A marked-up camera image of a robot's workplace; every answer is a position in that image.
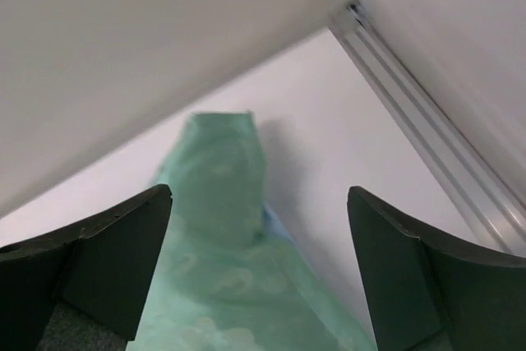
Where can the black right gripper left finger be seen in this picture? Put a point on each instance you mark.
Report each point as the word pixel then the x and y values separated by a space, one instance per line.
pixel 84 286

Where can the aluminium rail frame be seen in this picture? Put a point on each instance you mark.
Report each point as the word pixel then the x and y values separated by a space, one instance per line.
pixel 488 207

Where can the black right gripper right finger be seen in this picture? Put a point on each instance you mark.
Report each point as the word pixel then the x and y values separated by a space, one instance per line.
pixel 429 290

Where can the light blue pillowcase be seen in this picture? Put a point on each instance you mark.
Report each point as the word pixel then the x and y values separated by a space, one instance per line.
pixel 224 279

